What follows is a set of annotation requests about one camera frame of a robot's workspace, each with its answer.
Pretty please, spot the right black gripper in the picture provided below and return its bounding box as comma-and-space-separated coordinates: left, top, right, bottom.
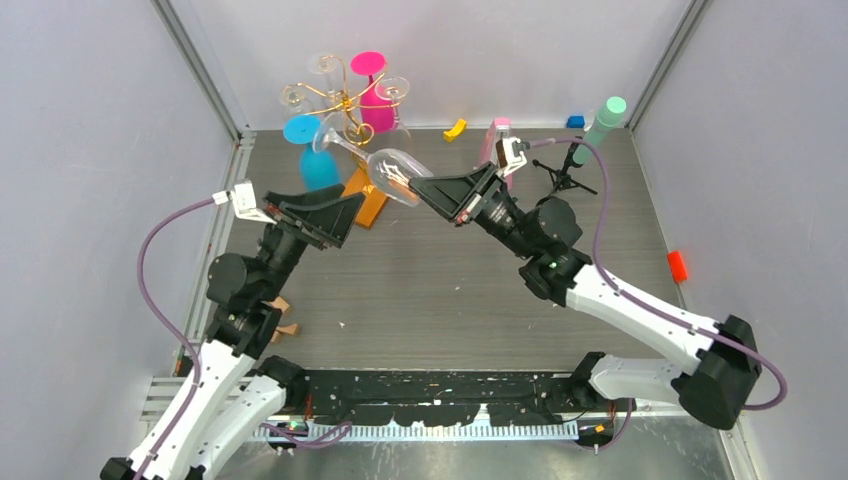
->
408, 162, 537, 261

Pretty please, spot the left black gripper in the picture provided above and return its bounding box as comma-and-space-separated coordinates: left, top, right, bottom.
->
257, 184, 363, 302

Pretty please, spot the blue wine glass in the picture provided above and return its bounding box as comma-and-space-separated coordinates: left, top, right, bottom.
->
283, 114, 341, 191

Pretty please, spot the clear wine glass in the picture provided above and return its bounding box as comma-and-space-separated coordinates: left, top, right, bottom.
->
312, 117, 433, 207
307, 53, 353, 133
375, 76, 412, 149

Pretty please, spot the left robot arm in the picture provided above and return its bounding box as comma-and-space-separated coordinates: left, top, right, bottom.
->
100, 180, 365, 479

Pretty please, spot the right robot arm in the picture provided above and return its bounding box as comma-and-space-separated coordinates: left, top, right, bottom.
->
409, 166, 762, 430

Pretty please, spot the orange wooden rack base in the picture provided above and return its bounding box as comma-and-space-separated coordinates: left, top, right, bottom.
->
343, 164, 389, 230

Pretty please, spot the clear wine glass back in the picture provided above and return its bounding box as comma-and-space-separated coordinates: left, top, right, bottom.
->
307, 53, 353, 133

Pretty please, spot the pink wine glass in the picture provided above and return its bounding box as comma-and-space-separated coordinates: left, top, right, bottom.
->
350, 51, 395, 134

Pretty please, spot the yellow block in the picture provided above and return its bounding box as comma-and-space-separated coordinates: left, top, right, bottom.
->
442, 118, 467, 143

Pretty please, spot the black tripod mic stand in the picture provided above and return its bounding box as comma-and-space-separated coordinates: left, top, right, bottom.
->
530, 136, 598, 196

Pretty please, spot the curved wooden block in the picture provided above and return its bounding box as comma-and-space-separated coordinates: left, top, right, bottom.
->
271, 324, 300, 343

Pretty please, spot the blue block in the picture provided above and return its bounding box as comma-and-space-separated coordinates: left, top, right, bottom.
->
566, 115, 586, 129

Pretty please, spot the red block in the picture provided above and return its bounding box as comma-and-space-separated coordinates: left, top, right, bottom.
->
667, 251, 689, 284

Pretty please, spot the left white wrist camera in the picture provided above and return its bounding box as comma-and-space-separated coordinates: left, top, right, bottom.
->
212, 180, 277, 225

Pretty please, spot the gold wire glass rack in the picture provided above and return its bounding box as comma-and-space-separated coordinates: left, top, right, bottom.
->
279, 51, 414, 183

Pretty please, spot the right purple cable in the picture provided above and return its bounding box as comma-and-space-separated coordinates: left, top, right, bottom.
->
526, 137, 790, 452

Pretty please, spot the purple cable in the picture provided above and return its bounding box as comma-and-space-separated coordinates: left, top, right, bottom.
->
526, 137, 790, 452
132, 197, 356, 480

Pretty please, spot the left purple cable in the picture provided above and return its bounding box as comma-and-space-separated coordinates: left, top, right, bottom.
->
132, 197, 356, 480

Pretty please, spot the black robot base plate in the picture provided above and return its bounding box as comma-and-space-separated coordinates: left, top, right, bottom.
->
243, 367, 637, 429

